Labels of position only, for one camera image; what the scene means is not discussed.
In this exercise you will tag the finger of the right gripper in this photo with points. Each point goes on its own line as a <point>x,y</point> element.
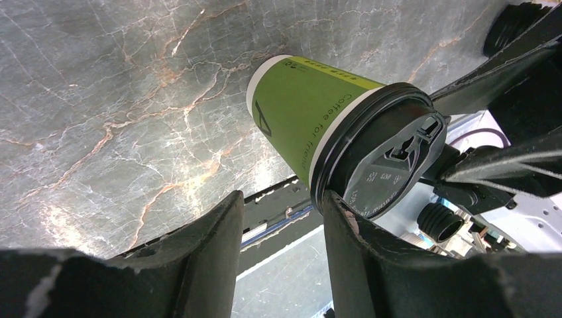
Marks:
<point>475,91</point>
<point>532,167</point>

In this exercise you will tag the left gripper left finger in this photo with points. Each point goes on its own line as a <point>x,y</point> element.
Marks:
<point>189,272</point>

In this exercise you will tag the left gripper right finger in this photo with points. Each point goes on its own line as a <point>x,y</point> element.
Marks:
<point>375,274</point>

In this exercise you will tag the black cup lid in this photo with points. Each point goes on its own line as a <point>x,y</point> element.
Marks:
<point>379,150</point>

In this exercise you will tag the green paper coffee cup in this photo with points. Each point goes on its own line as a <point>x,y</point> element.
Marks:
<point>297,104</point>

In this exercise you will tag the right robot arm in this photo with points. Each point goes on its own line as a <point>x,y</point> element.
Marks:
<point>530,109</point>

